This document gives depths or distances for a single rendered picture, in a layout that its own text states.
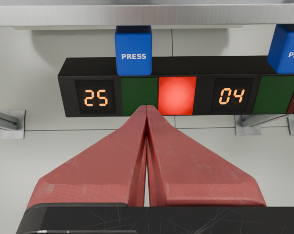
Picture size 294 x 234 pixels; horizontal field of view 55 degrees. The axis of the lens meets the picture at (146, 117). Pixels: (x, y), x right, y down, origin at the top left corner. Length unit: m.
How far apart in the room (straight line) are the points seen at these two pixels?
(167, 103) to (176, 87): 0.02
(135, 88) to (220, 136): 0.71
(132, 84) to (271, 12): 0.11
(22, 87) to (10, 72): 0.06
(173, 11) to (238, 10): 0.04
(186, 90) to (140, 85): 0.04
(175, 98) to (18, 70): 0.82
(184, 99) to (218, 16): 0.08
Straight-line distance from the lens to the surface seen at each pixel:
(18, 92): 0.99
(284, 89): 0.25
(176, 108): 0.24
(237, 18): 0.18
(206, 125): 0.91
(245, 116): 0.90
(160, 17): 0.17
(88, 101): 0.23
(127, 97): 0.23
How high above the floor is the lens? 0.88
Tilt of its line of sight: 81 degrees down
